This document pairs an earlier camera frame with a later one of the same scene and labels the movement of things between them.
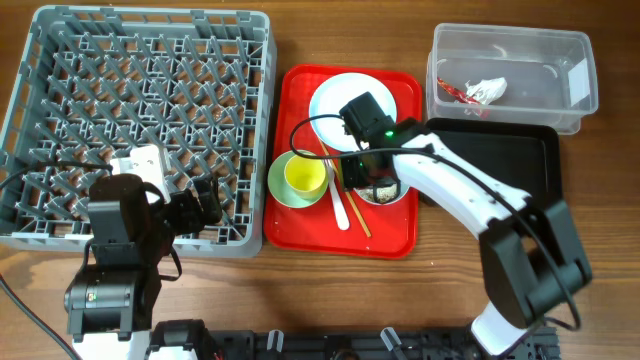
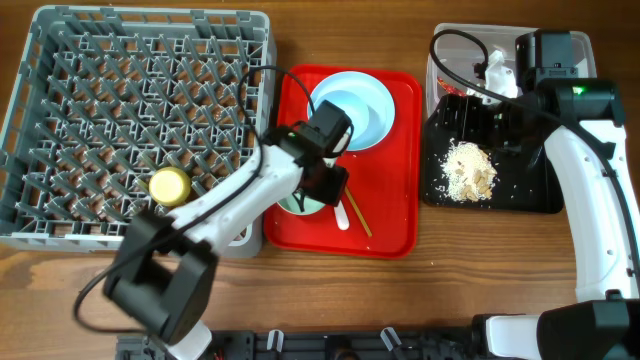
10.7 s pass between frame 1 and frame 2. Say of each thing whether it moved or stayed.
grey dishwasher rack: stayed
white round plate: stayed
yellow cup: moved
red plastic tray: stayed
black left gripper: moved
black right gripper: moved
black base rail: stayed
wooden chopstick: stayed
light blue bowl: moved
